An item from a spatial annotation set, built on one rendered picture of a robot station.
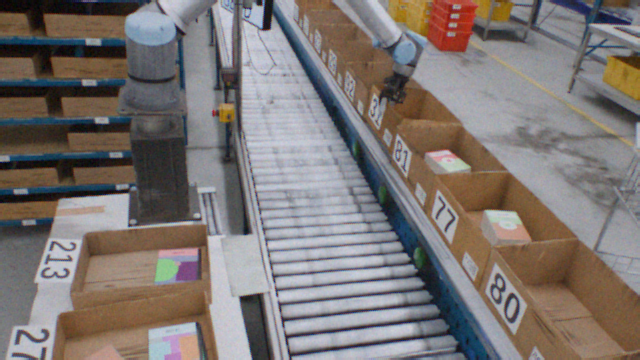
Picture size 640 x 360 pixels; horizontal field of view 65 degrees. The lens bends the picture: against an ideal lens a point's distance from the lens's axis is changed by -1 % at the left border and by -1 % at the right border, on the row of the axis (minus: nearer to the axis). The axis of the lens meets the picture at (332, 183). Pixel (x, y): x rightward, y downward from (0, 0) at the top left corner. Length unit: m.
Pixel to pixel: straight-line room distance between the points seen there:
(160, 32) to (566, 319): 1.46
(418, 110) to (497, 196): 0.78
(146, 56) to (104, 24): 0.99
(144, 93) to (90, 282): 0.61
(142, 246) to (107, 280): 0.17
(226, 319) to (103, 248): 0.50
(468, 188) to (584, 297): 0.52
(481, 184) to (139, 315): 1.19
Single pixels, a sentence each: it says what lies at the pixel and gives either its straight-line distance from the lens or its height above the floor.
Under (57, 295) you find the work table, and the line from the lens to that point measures 1.74.
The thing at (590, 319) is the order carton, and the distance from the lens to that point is 1.64.
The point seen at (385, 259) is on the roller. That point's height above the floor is 0.75.
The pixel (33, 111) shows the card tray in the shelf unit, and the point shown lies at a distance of 2.91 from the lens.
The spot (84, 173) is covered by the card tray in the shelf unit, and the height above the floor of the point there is 0.41.
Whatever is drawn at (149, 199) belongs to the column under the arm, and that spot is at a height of 0.83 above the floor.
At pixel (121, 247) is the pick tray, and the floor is 0.78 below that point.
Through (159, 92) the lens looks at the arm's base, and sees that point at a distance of 1.75.
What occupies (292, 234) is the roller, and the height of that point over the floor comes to 0.74.
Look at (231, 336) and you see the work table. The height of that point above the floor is 0.75.
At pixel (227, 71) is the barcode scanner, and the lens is 2.39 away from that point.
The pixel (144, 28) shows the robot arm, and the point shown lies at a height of 1.44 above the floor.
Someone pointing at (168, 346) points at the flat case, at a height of 0.78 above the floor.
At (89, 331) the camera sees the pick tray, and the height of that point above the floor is 0.77.
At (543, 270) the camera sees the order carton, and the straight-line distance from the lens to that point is 1.65.
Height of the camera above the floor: 1.88
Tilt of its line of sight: 31 degrees down
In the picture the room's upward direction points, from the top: 6 degrees clockwise
